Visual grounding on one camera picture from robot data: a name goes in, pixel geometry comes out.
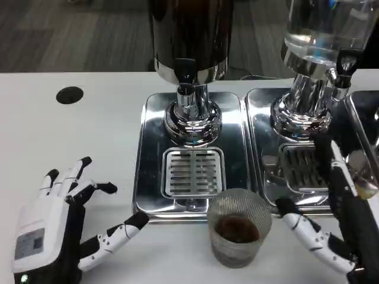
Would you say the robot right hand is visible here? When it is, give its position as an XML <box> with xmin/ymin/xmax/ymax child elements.
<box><xmin>275</xmin><ymin>134</ymin><xmax>379</xmax><ymax>284</ymax></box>

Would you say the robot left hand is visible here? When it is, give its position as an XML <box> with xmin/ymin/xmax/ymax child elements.
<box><xmin>11</xmin><ymin>156</ymin><xmax>150</xmax><ymax>284</ymax></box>

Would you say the clear ribbed glass cup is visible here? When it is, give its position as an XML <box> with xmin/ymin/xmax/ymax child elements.
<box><xmin>206</xmin><ymin>188</ymin><xmax>273</xmax><ymax>269</ymax></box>

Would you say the slotted steel drain grid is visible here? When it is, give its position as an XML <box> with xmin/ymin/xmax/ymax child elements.
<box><xmin>160</xmin><ymin>147</ymin><xmax>226</xmax><ymax>198</ymax></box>
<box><xmin>279</xmin><ymin>143</ymin><xmax>335</xmax><ymax>193</ymax></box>

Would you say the steel drip tray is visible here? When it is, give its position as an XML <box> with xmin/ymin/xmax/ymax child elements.
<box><xmin>343</xmin><ymin>91</ymin><xmax>379</xmax><ymax>178</ymax></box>
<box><xmin>243</xmin><ymin>88</ymin><xmax>379</xmax><ymax>218</ymax></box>
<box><xmin>131</xmin><ymin>91</ymin><xmax>254</xmax><ymax>222</ymax></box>

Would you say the black round table grommet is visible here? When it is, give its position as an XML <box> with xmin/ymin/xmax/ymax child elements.
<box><xmin>55</xmin><ymin>86</ymin><xmax>84</xmax><ymax>105</ymax></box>

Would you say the clear drink dispenser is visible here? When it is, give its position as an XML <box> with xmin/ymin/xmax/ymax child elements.
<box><xmin>269</xmin><ymin>0</ymin><xmax>377</xmax><ymax>143</ymax></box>

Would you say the dark drink dispenser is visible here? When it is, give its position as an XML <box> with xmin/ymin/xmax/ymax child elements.
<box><xmin>147</xmin><ymin>0</ymin><xmax>235</xmax><ymax>148</ymax></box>

